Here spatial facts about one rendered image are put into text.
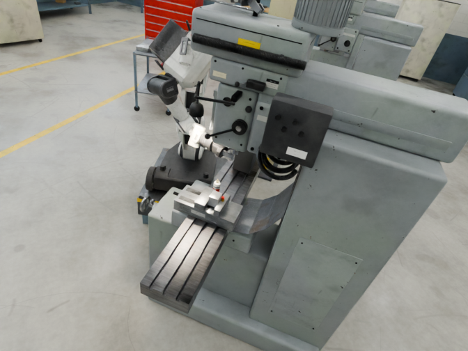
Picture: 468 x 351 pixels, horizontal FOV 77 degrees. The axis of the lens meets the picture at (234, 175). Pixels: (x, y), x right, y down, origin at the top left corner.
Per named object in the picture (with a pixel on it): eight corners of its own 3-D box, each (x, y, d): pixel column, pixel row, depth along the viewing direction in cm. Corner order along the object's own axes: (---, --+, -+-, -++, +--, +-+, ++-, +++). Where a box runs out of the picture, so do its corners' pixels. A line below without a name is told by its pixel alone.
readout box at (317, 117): (258, 153, 108) (271, 99, 95) (264, 143, 115) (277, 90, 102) (311, 170, 104) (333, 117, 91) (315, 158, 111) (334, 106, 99)
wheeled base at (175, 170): (169, 150, 294) (170, 120, 274) (221, 159, 295) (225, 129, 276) (150, 191, 243) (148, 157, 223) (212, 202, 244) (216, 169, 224)
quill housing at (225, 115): (209, 143, 147) (216, 80, 128) (223, 127, 163) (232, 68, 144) (245, 155, 143) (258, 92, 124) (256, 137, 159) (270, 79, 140)
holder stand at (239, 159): (232, 168, 201) (237, 143, 189) (241, 153, 218) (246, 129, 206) (248, 174, 199) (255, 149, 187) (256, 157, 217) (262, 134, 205)
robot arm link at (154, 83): (159, 102, 179) (145, 84, 168) (168, 92, 181) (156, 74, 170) (170, 106, 172) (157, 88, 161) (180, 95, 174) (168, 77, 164)
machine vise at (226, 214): (173, 209, 163) (173, 193, 156) (186, 193, 174) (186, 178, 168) (232, 232, 156) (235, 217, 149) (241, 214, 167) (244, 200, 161)
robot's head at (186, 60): (180, 65, 161) (177, 60, 152) (183, 47, 160) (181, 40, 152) (192, 67, 161) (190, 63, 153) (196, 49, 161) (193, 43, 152)
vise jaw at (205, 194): (193, 207, 156) (193, 201, 154) (205, 191, 168) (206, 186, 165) (203, 211, 155) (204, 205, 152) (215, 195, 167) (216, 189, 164)
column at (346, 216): (242, 332, 206) (311, 139, 113) (260, 278, 243) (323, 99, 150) (313, 363, 197) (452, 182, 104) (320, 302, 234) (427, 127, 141)
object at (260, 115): (244, 152, 140) (255, 100, 124) (258, 131, 159) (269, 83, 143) (283, 165, 136) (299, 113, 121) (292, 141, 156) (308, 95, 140)
